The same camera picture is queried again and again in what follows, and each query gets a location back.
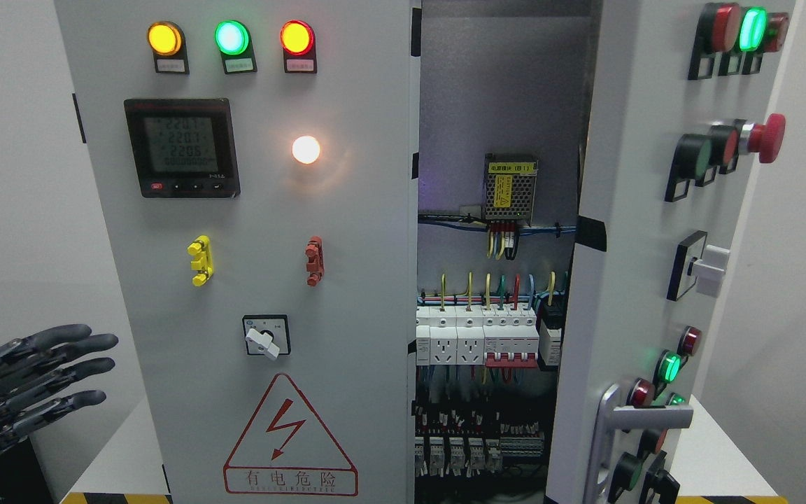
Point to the grey robotic left hand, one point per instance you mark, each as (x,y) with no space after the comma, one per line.
(35,368)

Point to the grey cabinet door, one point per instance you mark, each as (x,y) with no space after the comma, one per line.
(349,334)
(660,163)

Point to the black box at left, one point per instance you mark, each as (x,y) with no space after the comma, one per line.
(21,477)

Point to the red electric hazard warning sticker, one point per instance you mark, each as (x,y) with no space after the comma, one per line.
(286,448)

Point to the black digital power meter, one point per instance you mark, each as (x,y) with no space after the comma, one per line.
(183,148)

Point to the white glowing indicator light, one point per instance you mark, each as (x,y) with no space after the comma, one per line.
(306,149)

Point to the yellow indicator light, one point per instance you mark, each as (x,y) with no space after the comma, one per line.
(168,44)

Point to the green indicator light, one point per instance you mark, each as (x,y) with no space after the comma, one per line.
(232,39)

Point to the black relay terminal row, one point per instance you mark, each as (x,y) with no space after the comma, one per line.
(470,439)

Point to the red indicator light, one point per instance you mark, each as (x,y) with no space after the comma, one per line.
(298,42)

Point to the white socket breaker row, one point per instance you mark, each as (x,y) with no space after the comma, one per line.
(495,337)

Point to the metal mesh power supply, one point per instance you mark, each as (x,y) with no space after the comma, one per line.
(509,187)

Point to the black white surge protector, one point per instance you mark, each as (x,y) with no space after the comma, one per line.
(551,322)

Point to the grey electrical cabinet body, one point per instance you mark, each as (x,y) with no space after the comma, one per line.
(501,77)

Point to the red mushroom emergency stop button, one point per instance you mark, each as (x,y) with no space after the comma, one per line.
(763,138)

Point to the yellow terminal post block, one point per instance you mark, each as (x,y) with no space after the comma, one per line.
(202,260)

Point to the white rotary selector switch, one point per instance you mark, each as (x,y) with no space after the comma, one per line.
(266,335)

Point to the red terminal post block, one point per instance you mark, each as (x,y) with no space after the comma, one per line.
(315,261)

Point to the silver door handle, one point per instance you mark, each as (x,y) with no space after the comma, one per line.
(605,481)

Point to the white rotary switch right door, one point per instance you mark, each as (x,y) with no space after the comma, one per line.
(697,265)

